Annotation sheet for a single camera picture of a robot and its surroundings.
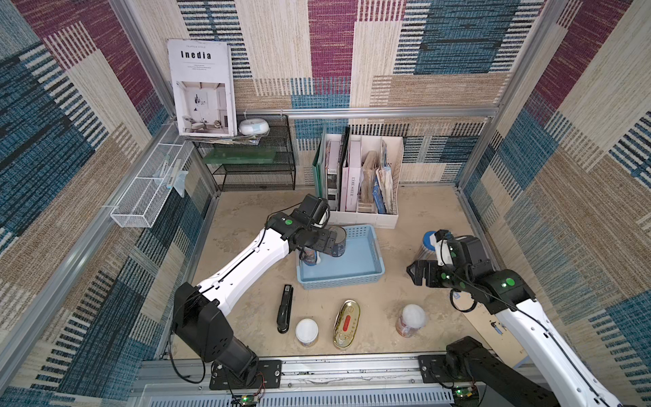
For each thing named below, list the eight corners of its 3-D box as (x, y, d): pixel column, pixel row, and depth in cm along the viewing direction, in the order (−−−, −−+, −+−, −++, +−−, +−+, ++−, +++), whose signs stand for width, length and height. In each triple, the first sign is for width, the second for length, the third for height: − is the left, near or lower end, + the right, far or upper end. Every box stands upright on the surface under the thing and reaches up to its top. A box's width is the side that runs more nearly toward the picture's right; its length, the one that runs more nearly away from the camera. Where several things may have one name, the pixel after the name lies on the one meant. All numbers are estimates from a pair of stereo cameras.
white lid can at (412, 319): (397, 337, 81) (405, 327, 72) (394, 316, 85) (401, 304, 76) (417, 337, 81) (428, 327, 72) (413, 316, 85) (423, 303, 76)
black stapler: (278, 333, 83) (275, 329, 79) (283, 290, 92) (281, 284, 88) (289, 333, 83) (287, 329, 79) (293, 290, 92) (291, 284, 88)
